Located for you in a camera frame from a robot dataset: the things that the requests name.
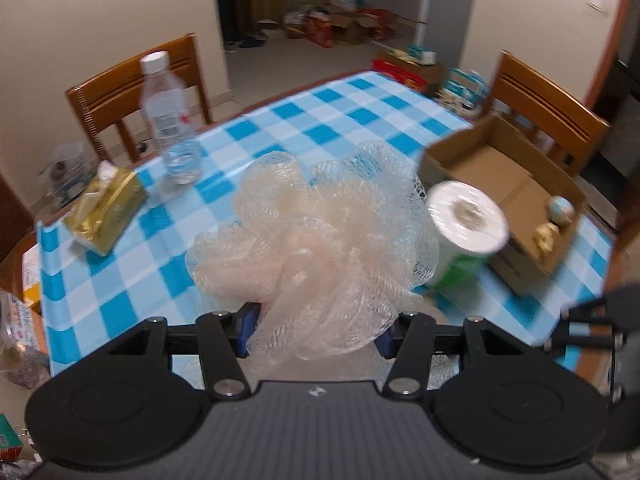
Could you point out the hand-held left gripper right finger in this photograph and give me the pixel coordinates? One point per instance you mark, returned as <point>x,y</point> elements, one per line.
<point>384,344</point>

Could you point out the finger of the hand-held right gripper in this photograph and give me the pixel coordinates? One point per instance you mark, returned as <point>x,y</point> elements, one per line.
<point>587,308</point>
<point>590,335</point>

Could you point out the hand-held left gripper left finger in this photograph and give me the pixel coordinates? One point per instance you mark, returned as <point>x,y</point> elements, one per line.
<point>246,331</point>

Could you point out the beige mesh bath loofah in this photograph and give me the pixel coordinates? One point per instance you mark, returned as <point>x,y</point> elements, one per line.
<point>320,240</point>

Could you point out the gold wrapped item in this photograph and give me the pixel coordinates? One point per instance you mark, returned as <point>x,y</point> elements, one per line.
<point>546,240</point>

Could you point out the small globe ball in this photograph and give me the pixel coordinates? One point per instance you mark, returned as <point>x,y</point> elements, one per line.
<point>561,209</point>

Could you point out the white toilet paper roll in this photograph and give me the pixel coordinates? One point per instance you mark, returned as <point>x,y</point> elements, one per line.
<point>467,230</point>

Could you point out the gold tissue pack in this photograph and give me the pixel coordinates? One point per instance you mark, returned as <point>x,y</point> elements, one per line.
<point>107,210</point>

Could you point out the wooden chair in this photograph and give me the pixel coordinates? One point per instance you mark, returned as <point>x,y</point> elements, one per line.
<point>545,102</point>
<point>130,85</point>

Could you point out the clear plastic water bottle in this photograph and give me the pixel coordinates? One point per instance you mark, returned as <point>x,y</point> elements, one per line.
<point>172,125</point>

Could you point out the printed snack packet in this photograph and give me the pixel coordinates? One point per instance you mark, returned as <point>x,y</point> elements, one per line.
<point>22,340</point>

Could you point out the blue checked tablecloth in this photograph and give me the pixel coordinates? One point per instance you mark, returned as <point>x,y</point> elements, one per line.
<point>320,110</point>

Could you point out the clear plastic bag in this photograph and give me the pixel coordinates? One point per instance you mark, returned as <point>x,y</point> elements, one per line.
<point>65,172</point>

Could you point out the stack of blue white boxes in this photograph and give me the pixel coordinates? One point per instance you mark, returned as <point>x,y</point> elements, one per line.
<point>465,89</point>

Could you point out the cardboard box with red side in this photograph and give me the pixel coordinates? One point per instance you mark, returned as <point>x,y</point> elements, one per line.
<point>407,67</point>

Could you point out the red bag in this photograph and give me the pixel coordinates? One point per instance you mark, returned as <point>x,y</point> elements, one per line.
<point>319,30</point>

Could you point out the brown cardboard box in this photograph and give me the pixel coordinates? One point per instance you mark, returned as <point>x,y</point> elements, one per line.
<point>352,27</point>

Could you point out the silver refrigerator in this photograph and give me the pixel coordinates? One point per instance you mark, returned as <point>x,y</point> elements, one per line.
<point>447,10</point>

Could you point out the white wall switch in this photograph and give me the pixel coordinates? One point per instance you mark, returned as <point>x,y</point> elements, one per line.
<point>596,2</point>

